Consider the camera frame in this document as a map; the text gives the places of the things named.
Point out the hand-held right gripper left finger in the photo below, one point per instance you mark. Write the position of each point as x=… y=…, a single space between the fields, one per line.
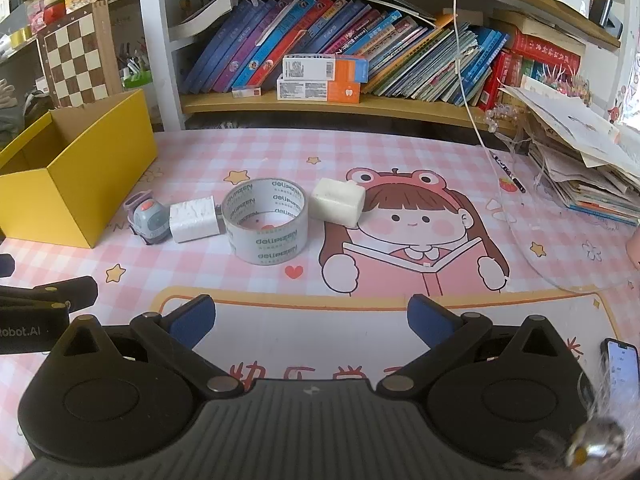
x=192 y=320

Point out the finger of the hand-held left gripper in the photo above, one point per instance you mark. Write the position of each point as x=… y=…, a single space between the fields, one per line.
x=5 y=265
x=75 y=290

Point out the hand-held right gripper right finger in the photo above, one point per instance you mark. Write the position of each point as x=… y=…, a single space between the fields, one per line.
x=430 y=320

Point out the yellow cardboard box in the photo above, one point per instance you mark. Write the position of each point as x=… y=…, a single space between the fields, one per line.
x=50 y=200

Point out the white charger cube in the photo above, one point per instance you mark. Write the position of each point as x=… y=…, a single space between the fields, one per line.
x=192 y=220

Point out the clear tape roll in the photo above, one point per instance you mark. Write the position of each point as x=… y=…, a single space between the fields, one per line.
x=265 y=251

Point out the white sponge block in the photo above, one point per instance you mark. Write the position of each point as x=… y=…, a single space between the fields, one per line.
x=337 y=202

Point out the grey toy car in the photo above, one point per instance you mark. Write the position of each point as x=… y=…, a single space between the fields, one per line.
x=150 y=217

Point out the pink printed desk mat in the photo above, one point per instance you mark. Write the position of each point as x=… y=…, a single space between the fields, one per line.
x=400 y=160

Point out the black white pen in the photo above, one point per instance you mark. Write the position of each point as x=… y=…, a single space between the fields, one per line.
x=506 y=170

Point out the black smartphone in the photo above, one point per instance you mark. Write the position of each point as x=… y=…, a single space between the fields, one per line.
x=622 y=370

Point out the furry bell charm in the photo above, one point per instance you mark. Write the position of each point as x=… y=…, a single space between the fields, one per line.
x=597 y=440

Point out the wooden bookshelf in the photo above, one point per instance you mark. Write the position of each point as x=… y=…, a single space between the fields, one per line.
x=400 y=110

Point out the stack of papers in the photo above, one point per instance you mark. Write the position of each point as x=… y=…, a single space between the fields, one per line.
x=590 y=180

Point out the wooden chessboard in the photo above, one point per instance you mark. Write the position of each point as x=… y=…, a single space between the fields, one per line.
x=75 y=60

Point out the green white pen holder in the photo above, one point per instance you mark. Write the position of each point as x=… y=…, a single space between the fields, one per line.
x=137 y=80

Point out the small white red box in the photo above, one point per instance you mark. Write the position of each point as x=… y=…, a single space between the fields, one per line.
x=246 y=92

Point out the orange blue white box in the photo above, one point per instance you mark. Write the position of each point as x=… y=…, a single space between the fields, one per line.
x=345 y=69

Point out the row of colourful books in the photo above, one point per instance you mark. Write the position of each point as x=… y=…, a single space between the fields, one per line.
x=400 y=50

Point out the black device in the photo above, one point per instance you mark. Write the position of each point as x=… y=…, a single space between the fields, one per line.
x=605 y=10

